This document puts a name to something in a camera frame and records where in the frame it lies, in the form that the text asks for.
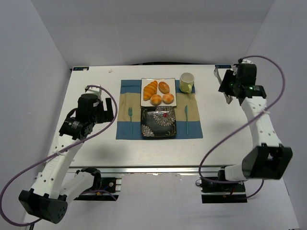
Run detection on metal tongs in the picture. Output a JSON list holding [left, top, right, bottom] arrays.
[[213, 68, 233, 104]]

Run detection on round bread roll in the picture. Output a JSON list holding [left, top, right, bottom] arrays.
[[150, 94, 162, 105], [162, 93, 174, 104]]

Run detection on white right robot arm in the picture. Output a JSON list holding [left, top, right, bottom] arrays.
[[214, 61, 293, 181]]

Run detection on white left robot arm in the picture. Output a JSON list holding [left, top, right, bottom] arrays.
[[19, 93, 114, 224]]

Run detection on oval bread roll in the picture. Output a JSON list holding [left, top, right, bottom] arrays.
[[158, 81, 170, 94]]

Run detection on teal fork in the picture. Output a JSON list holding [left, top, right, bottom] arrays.
[[128, 107, 133, 136]]

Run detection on blue and beige placemat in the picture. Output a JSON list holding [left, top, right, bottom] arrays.
[[116, 80, 203, 139]]

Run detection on blue label right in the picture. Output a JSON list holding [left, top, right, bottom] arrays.
[[215, 64, 232, 69]]

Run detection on blue label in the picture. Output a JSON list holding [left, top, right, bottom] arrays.
[[72, 67, 89, 71], [215, 64, 232, 69]]

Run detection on black floral square plate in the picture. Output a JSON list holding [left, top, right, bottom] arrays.
[[141, 106, 177, 138]]

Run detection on orange croissant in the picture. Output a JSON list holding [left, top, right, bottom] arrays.
[[143, 80, 158, 101]]

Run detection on blue label left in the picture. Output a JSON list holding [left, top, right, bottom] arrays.
[[72, 67, 89, 71]]

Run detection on pale yellow mug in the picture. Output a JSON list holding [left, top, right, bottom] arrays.
[[179, 72, 194, 93]]

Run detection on teal knife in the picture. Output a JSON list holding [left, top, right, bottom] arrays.
[[184, 105, 189, 135]]

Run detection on white square plate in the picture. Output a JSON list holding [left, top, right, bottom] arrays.
[[141, 78, 177, 107]]

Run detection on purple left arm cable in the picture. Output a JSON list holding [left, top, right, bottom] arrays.
[[0, 85, 118, 226]]

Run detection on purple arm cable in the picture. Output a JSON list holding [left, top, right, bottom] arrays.
[[0, 85, 118, 226], [198, 55, 286, 199]]

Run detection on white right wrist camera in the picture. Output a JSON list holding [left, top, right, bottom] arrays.
[[236, 58, 254, 66]]

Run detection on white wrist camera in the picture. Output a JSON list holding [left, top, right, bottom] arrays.
[[236, 58, 254, 66], [85, 84, 102, 97]]

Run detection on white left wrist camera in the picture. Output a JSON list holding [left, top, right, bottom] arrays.
[[85, 84, 102, 97]]

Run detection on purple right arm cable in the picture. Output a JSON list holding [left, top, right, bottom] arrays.
[[198, 55, 286, 199]]

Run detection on aluminium table frame rail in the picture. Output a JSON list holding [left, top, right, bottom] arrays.
[[68, 165, 221, 174]]

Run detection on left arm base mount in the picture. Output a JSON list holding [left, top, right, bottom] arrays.
[[75, 167, 121, 201]]

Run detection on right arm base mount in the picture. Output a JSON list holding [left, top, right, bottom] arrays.
[[195, 178, 247, 204]]

